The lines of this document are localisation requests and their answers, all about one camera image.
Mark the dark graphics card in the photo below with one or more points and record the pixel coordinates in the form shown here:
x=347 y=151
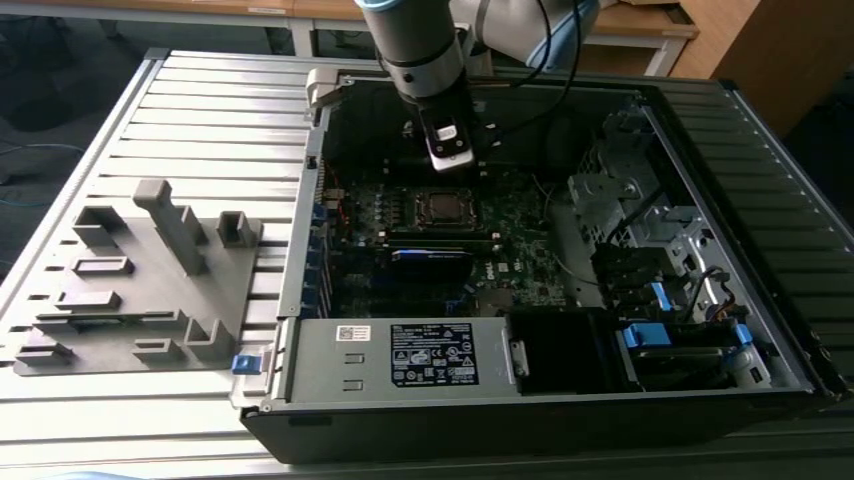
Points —
x=430 y=270

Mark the grey plastic support bar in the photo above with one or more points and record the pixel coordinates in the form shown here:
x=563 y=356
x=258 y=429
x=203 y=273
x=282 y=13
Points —
x=567 y=240

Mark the grey parts rack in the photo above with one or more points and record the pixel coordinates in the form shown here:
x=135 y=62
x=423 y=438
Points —
x=167 y=300

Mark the silver disk bay bracket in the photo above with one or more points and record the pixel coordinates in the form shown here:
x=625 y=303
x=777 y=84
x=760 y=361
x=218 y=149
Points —
x=670 y=222

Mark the green motherboard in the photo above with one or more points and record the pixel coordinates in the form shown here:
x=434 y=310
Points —
x=527 y=250

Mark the dark office chair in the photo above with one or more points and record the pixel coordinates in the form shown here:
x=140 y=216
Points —
x=34 y=100

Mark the hard disk blue carrier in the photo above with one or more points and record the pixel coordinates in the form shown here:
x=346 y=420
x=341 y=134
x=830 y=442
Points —
x=643 y=334

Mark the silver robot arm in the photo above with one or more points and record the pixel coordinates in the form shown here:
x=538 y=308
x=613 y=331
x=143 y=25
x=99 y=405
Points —
x=414 y=45

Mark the pale blue object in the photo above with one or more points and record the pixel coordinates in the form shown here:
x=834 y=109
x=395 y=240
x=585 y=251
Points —
x=87 y=476

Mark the black RAM slot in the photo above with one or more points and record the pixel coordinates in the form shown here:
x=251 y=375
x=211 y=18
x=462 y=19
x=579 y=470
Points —
x=441 y=244
x=441 y=235
x=441 y=239
x=441 y=230

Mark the silver CPU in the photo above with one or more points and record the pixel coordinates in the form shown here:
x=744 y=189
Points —
x=447 y=205

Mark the wooden desk white frame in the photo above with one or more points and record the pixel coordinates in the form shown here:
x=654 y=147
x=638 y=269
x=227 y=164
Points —
x=167 y=6
x=634 y=27

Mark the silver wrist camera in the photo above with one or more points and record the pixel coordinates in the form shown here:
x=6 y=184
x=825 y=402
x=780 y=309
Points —
x=450 y=147

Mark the grey power supply unit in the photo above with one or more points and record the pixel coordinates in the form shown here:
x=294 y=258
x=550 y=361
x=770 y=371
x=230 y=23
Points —
x=321 y=370

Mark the CPU socket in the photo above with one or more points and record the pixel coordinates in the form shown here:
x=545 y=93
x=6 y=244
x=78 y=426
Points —
x=449 y=228

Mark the pale grey case latch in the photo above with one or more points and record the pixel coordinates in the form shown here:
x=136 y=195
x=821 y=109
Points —
x=321 y=85

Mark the wooden cabinet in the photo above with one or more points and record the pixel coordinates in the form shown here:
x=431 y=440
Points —
x=788 y=60

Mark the blue case latch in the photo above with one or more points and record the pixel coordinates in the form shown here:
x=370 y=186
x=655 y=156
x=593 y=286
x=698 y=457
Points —
x=244 y=364

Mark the silver metal drive cage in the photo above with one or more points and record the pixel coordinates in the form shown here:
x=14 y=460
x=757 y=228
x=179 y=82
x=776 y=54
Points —
x=597 y=190

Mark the black PC case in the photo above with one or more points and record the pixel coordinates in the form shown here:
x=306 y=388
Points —
x=467 y=435

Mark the black connector block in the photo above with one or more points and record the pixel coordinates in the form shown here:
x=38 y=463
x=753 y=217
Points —
x=621 y=265

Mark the blue plastic clip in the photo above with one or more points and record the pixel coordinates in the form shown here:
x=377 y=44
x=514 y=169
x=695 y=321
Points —
x=661 y=295
x=742 y=335

